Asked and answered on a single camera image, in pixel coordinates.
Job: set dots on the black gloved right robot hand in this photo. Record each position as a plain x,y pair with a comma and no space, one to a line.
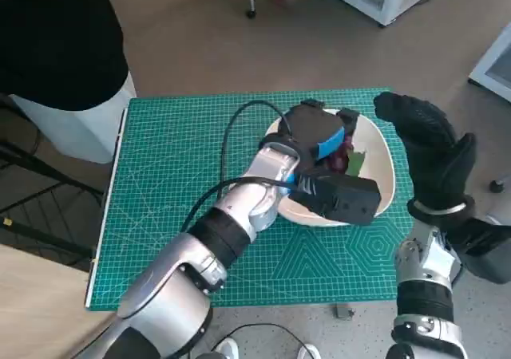
431,151

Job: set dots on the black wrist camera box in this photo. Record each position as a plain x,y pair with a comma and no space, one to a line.
339,199
483,247

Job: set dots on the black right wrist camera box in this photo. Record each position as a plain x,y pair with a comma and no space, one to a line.
483,247

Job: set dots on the grey table bracket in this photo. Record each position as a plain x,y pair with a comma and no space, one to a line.
343,311

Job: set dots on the black floor caster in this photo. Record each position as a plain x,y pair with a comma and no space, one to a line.
497,186

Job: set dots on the white shoe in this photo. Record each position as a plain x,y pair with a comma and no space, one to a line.
227,349
308,352

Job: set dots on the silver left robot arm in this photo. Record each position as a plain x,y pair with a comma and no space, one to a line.
191,275

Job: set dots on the white square plate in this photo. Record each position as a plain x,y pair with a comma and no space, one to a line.
377,155

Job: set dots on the black metal rack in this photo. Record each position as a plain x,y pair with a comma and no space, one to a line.
40,199

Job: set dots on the light wooden table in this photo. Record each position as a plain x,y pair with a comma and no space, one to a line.
36,311

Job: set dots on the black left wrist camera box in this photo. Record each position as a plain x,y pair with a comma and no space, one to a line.
339,199

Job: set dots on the green cutting mat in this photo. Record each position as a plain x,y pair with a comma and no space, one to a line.
167,155

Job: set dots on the red toy grape bunch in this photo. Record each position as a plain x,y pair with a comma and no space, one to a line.
339,160

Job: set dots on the small white mesh cabinet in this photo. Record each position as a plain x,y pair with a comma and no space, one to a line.
495,68

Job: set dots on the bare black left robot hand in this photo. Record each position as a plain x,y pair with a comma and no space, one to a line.
311,131

